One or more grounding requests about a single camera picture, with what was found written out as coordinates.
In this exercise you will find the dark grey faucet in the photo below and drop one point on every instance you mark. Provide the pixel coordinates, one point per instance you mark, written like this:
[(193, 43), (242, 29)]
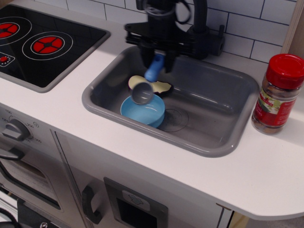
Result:
[(205, 43)]

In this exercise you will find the blue handled measuring spoon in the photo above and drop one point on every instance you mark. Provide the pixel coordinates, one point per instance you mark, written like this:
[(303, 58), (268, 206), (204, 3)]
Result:
[(143, 92)]

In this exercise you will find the grey sink basin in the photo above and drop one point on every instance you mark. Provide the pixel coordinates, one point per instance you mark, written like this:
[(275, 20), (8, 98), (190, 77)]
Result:
[(206, 109)]

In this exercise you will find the black toy stovetop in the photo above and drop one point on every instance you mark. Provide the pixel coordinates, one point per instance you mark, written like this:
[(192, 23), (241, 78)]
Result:
[(38, 50)]

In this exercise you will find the light blue bowl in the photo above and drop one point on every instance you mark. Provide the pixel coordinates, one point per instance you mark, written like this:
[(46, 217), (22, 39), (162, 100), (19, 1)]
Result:
[(151, 114)]

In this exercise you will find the dark cabinet door handle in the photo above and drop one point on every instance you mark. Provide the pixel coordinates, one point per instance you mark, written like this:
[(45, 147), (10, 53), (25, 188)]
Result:
[(87, 196)]

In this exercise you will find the toy oven door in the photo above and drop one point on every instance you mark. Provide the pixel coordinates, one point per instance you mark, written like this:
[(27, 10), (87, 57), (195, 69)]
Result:
[(39, 179)]

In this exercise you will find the grey dispenser panel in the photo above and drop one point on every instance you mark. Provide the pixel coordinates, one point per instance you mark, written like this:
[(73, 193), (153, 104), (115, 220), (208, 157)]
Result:
[(134, 209)]

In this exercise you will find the wooden side post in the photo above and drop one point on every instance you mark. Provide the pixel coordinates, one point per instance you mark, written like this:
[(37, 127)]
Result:
[(294, 39)]

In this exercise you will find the grey oven door handle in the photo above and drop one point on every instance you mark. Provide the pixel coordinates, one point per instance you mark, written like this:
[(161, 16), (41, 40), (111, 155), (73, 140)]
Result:
[(12, 154)]

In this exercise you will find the toy eggplant slice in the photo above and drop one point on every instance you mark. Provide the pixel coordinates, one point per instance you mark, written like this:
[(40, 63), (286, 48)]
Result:
[(158, 87)]

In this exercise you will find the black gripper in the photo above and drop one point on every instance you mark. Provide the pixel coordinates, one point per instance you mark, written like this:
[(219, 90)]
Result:
[(160, 34)]

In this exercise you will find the grey oven knob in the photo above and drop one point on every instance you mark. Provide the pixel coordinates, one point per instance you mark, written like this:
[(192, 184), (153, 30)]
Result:
[(16, 130)]

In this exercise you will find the red lid spice jar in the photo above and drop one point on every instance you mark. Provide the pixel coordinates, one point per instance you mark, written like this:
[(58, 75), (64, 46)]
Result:
[(280, 88)]

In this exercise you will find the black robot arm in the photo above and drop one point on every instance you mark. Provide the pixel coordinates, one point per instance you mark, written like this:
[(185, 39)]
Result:
[(160, 9)]

